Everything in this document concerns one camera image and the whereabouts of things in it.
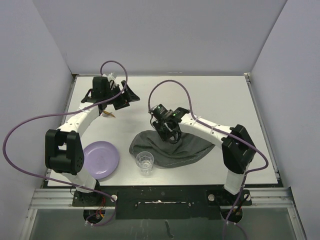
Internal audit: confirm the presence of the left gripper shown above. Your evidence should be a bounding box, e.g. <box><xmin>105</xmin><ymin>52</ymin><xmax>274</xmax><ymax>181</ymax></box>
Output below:
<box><xmin>103</xmin><ymin>80</ymin><xmax>139</xmax><ymax>110</ymax></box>

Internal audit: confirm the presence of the grey cloth napkin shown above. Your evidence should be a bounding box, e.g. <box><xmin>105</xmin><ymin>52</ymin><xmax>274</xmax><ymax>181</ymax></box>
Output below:
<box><xmin>129</xmin><ymin>130</ymin><xmax>215</xmax><ymax>169</ymax></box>

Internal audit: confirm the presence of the clear drinking glass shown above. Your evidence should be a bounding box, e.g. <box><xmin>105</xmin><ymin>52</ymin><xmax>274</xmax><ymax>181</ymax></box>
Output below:
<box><xmin>135</xmin><ymin>151</ymin><xmax>154</xmax><ymax>176</ymax></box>

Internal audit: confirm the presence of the purple plate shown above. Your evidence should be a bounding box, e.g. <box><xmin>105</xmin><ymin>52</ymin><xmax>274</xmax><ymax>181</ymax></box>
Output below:
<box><xmin>83</xmin><ymin>141</ymin><xmax>120</xmax><ymax>180</ymax></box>

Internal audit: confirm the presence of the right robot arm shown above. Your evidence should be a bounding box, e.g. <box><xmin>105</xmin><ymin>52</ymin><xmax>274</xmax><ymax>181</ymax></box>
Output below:
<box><xmin>148</xmin><ymin>104</ymin><xmax>255</xmax><ymax>205</ymax></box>

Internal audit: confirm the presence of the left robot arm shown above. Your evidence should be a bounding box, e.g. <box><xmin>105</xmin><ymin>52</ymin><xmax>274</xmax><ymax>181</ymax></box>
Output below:
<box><xmin>45</xmin><ymin>74</ymin><xmax>140</xmax><ymax>206</ymax></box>

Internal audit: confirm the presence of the green handled knife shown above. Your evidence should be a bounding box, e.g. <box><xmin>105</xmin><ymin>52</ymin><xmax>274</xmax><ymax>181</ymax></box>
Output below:
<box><xmin>103</xmin><ymin>110</ymin><xmax>115</xmax><ymax>118</ymax></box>

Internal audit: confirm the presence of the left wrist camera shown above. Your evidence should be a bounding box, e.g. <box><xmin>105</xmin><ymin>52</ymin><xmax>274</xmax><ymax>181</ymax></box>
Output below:
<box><xmin>107</xmin><ymin>72</ymin><xmax>117</xmax><ymax>81</ymax></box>

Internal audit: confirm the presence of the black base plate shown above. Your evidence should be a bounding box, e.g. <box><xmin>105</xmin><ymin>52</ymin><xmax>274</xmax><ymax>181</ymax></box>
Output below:
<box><xmin>72</xmin><ymin>185</ymin><xmax>252</xmax><ymax>220</ymax></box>

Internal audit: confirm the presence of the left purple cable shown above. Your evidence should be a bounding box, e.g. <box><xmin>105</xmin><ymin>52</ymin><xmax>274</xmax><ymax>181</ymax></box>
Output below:
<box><xmin>2</xmin><ymin>60</ymin><xmax>129</xmax><ymax>227</ymax></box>

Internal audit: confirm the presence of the aluminium frame rail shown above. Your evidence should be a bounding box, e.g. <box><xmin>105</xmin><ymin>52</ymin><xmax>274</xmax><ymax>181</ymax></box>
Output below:
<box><xmin>28</xmin><ymin>187</ymin><xmax>296</xmax><ymax>210</ymax></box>

